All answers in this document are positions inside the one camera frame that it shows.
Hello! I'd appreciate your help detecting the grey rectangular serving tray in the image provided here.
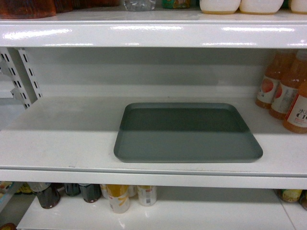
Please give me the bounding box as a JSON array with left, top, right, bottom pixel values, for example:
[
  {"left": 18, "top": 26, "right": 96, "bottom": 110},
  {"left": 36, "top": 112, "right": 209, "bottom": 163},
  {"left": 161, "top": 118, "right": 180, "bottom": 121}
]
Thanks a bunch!
[{"left": 114, "top": 103, "right": 263, "bottom": 163}]

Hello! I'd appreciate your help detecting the white labelled drink can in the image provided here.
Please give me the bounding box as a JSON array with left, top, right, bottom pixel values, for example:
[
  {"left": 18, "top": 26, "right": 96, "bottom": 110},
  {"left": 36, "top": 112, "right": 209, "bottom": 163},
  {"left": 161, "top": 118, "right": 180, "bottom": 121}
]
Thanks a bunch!
[{"left": 137, "top": 185, "right": 157, "bottom": 207}]

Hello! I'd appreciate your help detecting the yellow white drink can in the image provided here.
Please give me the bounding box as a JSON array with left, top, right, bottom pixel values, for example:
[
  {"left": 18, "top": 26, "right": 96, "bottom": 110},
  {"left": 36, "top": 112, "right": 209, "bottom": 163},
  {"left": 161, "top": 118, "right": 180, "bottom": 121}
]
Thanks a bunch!
[{"left": 106, "top": 184, "right": 130, "bottom": 214}]

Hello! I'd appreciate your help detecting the white metal shelf unit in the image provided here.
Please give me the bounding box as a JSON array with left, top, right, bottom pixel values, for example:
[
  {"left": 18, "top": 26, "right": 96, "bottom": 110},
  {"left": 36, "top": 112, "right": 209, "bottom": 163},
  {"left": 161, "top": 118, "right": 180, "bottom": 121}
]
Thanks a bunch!
[{"left": 0, "top": 7, "right": 307, "bottom": 230}]

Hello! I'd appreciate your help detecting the orange juice bottle left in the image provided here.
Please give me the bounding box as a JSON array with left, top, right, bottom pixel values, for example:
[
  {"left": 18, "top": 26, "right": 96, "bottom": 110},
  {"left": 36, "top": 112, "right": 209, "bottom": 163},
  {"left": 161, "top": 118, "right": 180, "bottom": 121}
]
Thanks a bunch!
[{"left": 255, "top": 49, "right": 296, "bottom": 109}]

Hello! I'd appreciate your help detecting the dark soy bottle lower shelf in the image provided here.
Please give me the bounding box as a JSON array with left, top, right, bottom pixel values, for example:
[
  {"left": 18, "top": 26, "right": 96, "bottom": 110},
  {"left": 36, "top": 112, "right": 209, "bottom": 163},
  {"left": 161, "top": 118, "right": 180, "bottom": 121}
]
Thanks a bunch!
[{"left": 28, "top": 182, "right": 60, "bottom": 209}]

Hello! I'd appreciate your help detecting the orange juice bottle red label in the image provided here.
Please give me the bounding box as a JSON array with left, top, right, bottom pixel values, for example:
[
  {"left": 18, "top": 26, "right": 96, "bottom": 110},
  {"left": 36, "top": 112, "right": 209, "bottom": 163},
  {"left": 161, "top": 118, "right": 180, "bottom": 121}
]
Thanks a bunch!
[{"left": 283, "top": 81, "right": 307, "bottom": 134}]

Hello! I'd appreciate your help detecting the orange juice bottle middle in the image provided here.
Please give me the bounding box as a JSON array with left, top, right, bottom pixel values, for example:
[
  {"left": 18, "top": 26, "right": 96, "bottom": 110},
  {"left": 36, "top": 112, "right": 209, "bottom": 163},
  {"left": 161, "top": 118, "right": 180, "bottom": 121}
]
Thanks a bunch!
[{"left": 269, "top": 49, "right": 307, "bottom": 120}]

